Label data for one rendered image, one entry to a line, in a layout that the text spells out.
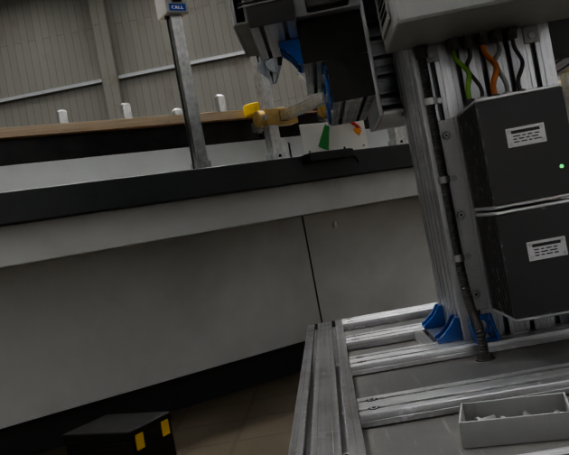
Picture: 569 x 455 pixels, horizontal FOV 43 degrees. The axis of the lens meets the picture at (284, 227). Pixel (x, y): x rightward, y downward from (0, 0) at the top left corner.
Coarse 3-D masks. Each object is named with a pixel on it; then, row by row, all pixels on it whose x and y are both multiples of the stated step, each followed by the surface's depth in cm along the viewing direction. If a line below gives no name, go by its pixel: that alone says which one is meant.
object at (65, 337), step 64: (128, 256) 215; (192, 256) 226; (256, 256) 238; (320, 256) 252; (384, 256) 267; (0, 320) 194; (64, 320) 203; (128, 320) 213; (192, 320) 224; (256, 320) 236; (320, 320) 249; (0, 384) 193; (64, 384) 201; (128, 384) 211; (192, 384) 224; (256, 384) 236; (0, 448) 193
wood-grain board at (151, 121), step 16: (224, 112) 234; (240, 112) 237; (0, 128) 196; (16, 128) 199; (32, 128) 201; (48, 128) 203; (64, 128) 206; (80, 128) 208; (96, 128) 211; (112, 128) 213; (128, 128) 218
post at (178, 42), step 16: (176, 16) 207; (176, 32) 207; (176, 48) 206; (176, 64) 208; (192, 80) 208; (192, 96) 207; (192, 112) 207; (192, 128) 206; (192, 144) 207; (192, 160) 207
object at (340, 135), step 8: (304, 128) 226; (312, 128) 228; (320, 128) 229; (336, 128) 233; (344, 128) 234; (352, 128) 236; (304, 136) 226; (312, 136) 227; (320, 136) 229; (336, 136) 232; (344, 136) 234; (352, 136) 236; (360, 136) 238; (304, 144) 226; (312, 144) 227; (336, 144) 232; (344, 144) 234; (352, 144) 236; (360, 144) 237; (304, 152) 225; (312, 152) 227
